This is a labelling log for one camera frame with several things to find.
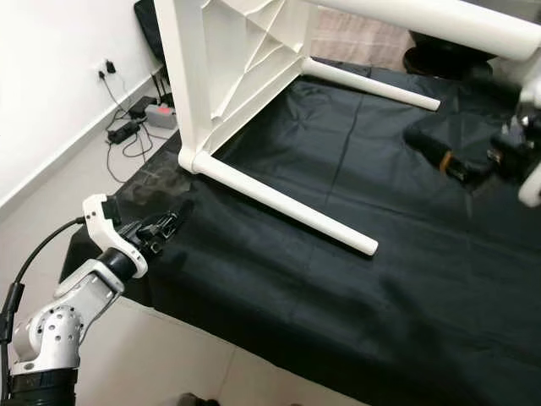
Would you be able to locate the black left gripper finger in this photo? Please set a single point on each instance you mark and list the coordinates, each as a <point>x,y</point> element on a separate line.
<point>177,218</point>

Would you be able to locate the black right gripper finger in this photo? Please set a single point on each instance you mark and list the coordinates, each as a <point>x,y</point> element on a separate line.
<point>435,148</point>

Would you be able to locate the white plastic table top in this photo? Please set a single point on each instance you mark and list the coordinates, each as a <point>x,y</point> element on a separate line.
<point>203,68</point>

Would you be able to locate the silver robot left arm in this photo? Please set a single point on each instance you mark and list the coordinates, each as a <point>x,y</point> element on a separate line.
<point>63,330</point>

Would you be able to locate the clear tape patch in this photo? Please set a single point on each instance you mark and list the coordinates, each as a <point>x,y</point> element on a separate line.
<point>165,182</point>

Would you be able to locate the black power strip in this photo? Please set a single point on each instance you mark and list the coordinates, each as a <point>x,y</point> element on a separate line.
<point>125,133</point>

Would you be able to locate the grey small charger box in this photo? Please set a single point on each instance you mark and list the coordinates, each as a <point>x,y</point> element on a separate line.
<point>159,116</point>

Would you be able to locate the black power adapter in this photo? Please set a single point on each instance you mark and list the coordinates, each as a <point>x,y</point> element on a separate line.
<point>141,106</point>

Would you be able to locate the black cloth cover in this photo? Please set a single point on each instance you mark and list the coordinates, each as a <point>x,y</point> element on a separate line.
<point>304,254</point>

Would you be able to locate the beige fringed cloth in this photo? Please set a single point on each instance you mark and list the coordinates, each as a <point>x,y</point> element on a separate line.
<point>355,38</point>

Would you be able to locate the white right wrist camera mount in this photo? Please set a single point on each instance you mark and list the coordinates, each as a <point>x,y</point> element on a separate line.
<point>531,85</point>

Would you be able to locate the white wall socket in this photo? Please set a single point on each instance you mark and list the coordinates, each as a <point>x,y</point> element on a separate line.
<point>108,66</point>

